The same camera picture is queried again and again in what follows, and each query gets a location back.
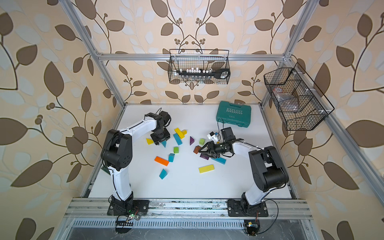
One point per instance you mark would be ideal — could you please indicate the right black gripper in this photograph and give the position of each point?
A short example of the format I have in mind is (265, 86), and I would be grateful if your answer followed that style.
(209, 145)

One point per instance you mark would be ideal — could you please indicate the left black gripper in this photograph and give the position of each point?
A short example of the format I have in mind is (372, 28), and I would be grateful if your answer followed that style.
(158, 139)

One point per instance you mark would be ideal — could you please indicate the purple triangle block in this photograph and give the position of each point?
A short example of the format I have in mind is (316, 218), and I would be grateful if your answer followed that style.
(204, 156)
(191, 140)

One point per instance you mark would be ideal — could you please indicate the yellow triangle block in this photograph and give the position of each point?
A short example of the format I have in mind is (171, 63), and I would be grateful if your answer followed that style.
(149, 141)

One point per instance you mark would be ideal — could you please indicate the long teal block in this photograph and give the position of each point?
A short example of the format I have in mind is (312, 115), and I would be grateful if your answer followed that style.
(220, 160)
(178, 139)

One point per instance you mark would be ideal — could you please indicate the orange long block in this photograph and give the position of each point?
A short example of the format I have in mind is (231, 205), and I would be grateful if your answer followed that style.
(162, 161)

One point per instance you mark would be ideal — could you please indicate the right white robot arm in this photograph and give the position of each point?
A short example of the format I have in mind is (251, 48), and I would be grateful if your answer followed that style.
(267, 168)

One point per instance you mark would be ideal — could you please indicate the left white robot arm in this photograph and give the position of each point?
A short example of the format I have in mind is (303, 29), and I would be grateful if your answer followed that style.
(117, 154)

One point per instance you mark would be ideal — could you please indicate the brown wooden block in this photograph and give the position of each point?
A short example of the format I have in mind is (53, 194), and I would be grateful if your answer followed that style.
(196, 150)

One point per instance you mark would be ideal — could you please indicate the long yellow block upper left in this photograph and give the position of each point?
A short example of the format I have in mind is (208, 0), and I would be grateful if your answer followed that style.
(179, 133)

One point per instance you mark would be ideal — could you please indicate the long yellow block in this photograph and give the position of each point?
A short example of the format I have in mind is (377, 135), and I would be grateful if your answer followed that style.
(179, 133)
(206, 169)

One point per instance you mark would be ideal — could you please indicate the long yellow block lower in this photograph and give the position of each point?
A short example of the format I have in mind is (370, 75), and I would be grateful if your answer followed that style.
(206, 169)

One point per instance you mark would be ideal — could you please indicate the green plastic tool case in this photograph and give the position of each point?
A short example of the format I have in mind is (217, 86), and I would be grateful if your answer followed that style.
(239, 115)

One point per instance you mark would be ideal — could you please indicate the dark green hand tool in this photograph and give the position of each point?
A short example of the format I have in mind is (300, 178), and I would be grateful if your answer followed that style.
(106, 170)

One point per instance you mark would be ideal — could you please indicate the plastic bag in basket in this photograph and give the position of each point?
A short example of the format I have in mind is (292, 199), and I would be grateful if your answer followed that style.
(287, 102)

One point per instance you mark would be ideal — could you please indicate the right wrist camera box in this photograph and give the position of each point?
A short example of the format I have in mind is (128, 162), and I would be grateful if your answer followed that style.
(215, 137)

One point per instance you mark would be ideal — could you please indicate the socket rail with sockets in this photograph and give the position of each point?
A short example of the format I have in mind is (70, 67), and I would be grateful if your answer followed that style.
(220, 74)

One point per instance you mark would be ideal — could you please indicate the back wire basket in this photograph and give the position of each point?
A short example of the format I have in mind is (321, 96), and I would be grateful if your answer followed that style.
(197, 59)

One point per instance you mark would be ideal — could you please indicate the wire basket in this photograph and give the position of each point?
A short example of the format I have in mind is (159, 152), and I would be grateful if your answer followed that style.
(197, 59)
(300, 102)

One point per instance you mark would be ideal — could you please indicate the right wire basket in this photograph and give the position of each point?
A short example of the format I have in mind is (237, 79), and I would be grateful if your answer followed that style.
(300, 102)

